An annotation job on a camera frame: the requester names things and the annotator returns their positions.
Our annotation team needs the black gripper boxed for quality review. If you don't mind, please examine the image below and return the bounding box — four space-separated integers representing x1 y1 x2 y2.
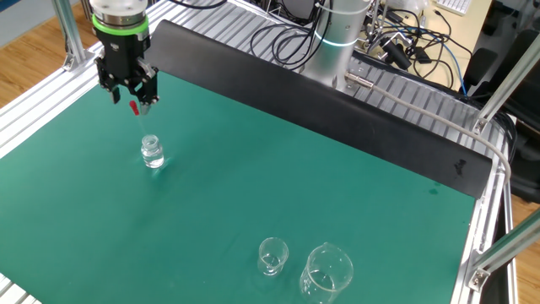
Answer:
94 33 160 117

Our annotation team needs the glass dropper red bulb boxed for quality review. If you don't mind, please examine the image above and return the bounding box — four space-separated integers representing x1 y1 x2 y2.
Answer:
128 100 149 138

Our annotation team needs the small clear glass bottle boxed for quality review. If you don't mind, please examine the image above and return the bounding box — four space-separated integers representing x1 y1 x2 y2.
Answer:
140 133 165 170

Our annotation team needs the green table mat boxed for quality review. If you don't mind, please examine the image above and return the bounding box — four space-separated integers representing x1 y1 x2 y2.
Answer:
0 69 478 304

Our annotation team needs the small glass beaker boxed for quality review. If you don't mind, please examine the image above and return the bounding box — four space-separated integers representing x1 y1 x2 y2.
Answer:
256 236 290 278

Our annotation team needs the large glass beaker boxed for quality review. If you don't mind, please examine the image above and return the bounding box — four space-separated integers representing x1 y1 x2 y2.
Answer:
298 242 354 304

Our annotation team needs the white keyboard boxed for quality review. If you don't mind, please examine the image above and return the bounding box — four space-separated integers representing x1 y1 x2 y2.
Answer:
434 0 473 16

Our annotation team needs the black office chair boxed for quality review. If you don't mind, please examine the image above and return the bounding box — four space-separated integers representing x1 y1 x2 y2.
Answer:
463 24 540 204

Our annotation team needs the aluminium frame post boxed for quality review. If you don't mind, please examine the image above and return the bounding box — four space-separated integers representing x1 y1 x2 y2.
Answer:
51 0 94 72
471 32 540 135
466 219 540 292

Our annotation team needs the grey cable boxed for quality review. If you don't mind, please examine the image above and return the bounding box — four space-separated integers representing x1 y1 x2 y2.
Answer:
344 71 512 187

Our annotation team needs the blue cable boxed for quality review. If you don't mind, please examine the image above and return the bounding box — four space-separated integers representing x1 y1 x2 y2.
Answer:
438 37 469 96

